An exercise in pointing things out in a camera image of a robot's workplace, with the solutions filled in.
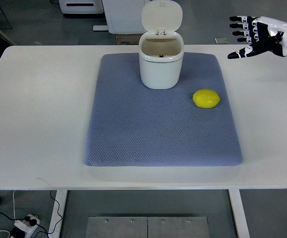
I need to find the white cabinet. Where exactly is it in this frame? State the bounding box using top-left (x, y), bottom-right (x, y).
top-left (93, 0), bottom-right (150, 34)

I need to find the white table leg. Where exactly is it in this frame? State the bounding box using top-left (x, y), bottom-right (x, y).
top-left (48, 190), bottom-right (68, 238)
top-left (229, 189), bottom-right (250, 238)

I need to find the white appliance with black slot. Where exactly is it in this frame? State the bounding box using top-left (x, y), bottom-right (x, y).
top-left (58, 0), bottom-right (104, 14)

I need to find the blue textured mat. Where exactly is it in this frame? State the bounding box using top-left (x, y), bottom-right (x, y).
top-left (84, 53), bottom-right (243, 167)

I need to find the white floor cable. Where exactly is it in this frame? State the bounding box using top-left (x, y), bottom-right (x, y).
top-left (0, 190), bottom-right (17, 238)

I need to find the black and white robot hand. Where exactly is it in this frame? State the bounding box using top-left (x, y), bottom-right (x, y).
top-left (228, 16), bottom-right (287, 59)

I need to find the white power strip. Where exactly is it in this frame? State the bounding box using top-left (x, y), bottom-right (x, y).
top-left (14, 214), bottom-right (40, 238)

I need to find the cardboard box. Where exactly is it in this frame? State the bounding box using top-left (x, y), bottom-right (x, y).
top-left (115, 34), bottom-right (142, 45)

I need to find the black floor cable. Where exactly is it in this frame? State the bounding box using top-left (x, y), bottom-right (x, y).
top-left (0, 190), bottom-right (63, 238)

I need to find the right white table leg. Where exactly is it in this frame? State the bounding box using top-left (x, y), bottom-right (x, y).
top-left (229, 189), bottom-right (250, 238)

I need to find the white trash can with lid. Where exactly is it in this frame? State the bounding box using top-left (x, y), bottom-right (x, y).
top-left (139, 0), bottom-right (184, 89)

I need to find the yellow lemon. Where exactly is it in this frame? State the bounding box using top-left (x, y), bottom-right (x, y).
top-left (192, 89), bottom-right (220, 109)

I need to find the left white table leg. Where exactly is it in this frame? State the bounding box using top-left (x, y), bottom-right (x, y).
top-left (48, 190), bottom-right (68, 238)

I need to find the grey metal base plate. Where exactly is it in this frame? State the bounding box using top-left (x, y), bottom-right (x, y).
top-left (86, 216), bottom-right (210, 238)

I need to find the grey floor socket plate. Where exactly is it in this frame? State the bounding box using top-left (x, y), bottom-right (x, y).
top-left (214, 37), bottom-right (228, 45)

